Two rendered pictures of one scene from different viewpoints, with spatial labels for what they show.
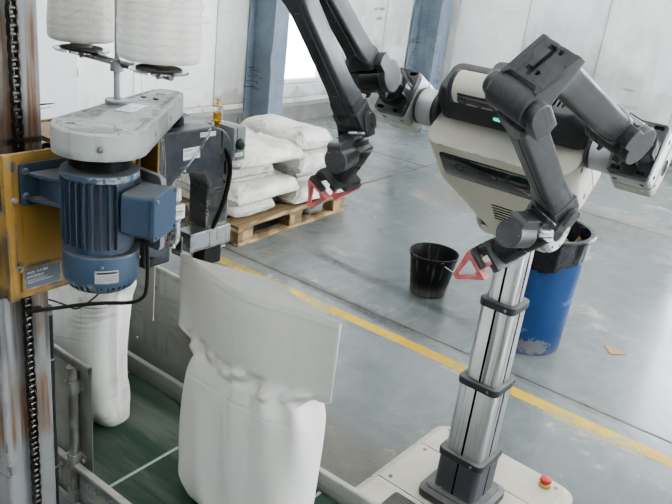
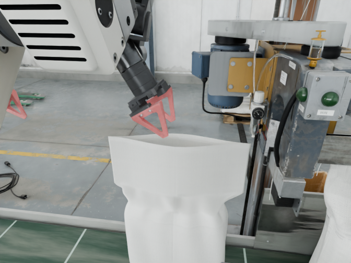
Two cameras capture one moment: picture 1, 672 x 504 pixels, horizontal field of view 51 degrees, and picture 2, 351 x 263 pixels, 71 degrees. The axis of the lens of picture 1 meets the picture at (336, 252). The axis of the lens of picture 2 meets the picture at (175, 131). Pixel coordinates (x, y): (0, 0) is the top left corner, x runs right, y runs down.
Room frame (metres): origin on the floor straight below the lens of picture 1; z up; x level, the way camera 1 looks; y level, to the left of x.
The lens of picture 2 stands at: (2.13, -0.16, 1.43)
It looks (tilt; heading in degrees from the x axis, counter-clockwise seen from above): 25 degrees down; 154
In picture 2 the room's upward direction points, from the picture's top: straight up
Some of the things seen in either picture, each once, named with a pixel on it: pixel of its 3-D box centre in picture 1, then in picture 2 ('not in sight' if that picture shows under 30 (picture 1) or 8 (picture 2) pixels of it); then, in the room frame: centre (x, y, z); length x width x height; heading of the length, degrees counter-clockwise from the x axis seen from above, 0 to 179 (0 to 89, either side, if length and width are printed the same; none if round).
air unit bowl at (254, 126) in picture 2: (173, 232); (254, 125); (1.59, 0.39, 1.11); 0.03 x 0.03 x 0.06
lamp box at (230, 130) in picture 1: (229, 140); (324, 95); (1.84, 0.32, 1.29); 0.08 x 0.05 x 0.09; 55
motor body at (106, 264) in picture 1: (101, 226); (226, 75); (1.32, 0.48, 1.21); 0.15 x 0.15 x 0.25
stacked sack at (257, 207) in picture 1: (221, 194); not in sight; (4.64, 0.83, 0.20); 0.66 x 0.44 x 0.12; 55
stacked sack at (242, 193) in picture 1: (248, 184); not in sight; (4.57, 0.64, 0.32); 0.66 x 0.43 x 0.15; 147
